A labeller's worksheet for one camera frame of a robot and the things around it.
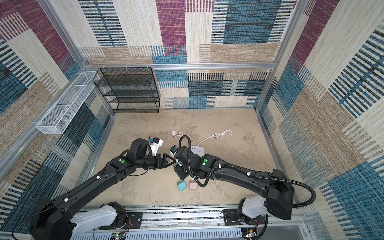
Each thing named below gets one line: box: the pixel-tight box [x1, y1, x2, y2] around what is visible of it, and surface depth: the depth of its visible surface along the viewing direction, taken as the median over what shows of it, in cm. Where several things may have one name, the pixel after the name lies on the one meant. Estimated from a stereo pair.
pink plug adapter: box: [189, 180, 198, 191], surface depth 84 cm
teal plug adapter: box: [177, 180, 187, 191], surface depth 85 cm
